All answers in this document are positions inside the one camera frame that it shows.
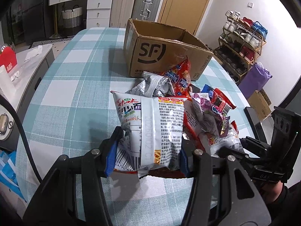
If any blue snack packet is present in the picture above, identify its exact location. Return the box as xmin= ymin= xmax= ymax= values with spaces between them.
xmin=201 ymin=84 xmax=214 ymax=93

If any blue white packaging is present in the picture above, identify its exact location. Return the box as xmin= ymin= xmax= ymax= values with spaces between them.
xmin=0 ymin=150 xmax=26 ymax=201

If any cardboard box on floor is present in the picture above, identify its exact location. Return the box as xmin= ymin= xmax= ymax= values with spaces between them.
xmin=247 ymin=90 xmax=272 ymax=121

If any grey side cabinet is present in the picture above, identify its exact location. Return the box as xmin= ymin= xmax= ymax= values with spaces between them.
xmin=1 ymin=44 xmax=55 ymax=152

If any red gift box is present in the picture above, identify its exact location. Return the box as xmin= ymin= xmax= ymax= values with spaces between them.
xmin=0 ymin=45 xmax=17 ymax=73

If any purple candy bag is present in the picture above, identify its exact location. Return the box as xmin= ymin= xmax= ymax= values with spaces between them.
xmin=191 ymin=93 xmax=229 ymax=137

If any shoe rack with shoes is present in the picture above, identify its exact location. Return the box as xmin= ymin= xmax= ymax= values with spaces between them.
xmin=213 ymin=10 xmax=268 ymax=85

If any SF cardboard box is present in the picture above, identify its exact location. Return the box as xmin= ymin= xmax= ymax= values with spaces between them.
xmin=123 ymin=19 xmax=213 ymax=81

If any red cartoon snack bag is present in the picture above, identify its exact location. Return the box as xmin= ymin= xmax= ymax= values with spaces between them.
xmin=161 ymin=58 xmax=191 ymax=98

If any silver aluminium suitcase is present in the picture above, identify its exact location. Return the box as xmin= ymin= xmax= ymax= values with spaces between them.
xmin=131 ymin=0 xmax=160 ymax=22

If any wooden door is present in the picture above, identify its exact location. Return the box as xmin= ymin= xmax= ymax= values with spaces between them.
xmin=157 ymin=0 xmax=210 ymax=35

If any white noodle snack bag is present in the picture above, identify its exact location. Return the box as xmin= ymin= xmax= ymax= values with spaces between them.
xmin=112 ymin=91 xmax=187 ymax=177

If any right hand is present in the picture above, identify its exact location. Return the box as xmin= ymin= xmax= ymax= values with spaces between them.
xmin=261 ymin=181 xmax=284 ymax=204

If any earbuds case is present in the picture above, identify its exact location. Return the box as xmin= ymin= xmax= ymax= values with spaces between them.
xmin=0 ymin=113 xmax=13 ymax=135

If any dotted rug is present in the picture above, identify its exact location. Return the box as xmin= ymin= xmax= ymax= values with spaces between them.
xmin=30 ymin=36 xmax=74 ymax=59

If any beige suitcase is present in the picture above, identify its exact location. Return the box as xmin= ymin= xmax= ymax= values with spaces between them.
xmin=109 ymin=0 xmax=135 ymax=28

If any black phone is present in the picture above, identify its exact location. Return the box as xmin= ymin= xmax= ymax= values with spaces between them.
xmin=244 ymin=107 xmax=267 ymax=143

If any small red dark packet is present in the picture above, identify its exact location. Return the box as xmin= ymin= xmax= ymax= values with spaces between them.
xmin=210 ymin=88 xmax=236 ymax=116

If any woven laundry basket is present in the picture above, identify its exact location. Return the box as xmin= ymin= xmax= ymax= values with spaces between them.
xmin=62 ymin=5 xmax=83 ymax=36

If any white drawer desk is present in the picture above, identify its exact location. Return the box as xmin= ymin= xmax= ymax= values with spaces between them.
xmin=49 ymin=0 xmax=112 ymax=29

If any black cable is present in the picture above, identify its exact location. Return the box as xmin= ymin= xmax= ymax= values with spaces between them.
xmin=0 ymin=94 xmax=43 ymax=184

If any red and silver snack bag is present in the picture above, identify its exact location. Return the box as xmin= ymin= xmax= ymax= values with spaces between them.
xmin=183 ymin=101 xmax=244 ymax=156

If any checkered teal tablecloth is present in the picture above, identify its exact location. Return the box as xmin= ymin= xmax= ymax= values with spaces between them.
xmin=15 ymin=27 xmax=259 ymax=226

